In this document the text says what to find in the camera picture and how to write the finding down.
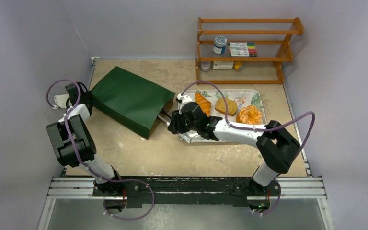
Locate orange fake croissant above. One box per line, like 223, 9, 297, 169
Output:
195, 93, 211, 116

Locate metal tongs white grips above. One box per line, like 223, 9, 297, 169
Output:
157, 110, 202, 144

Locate brown fake bread slice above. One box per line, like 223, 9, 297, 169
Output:
214, 97, 238, 116

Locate green paper bag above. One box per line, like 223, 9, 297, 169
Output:
91, 67, 175, 139

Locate orange fake bread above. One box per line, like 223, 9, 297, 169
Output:
236, 105, 263, 125

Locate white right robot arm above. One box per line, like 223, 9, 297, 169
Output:
167, 102, 301, 195

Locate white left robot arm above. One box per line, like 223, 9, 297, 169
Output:
46, 80, 124, 196

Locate small grey jar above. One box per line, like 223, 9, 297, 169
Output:
200, 61, 211, 71

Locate white green small box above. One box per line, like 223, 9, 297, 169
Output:
212, 61, 234, 70

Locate small yellow object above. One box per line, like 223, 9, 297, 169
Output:
233, 62, 243, 71

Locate blue jar patterned lid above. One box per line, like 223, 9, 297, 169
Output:
213, 35, 228, 55

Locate set of coloured markers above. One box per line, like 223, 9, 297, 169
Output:
229, 42, 257, 57

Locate orange wooden shelf rack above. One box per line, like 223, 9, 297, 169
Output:
195, 17, 304, 84

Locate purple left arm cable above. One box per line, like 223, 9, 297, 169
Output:
46, 79, 156, 222

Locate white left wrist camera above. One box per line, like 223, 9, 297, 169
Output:
51, 94, 69, 109

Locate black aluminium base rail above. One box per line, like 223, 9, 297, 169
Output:
46, 176, 327, 210

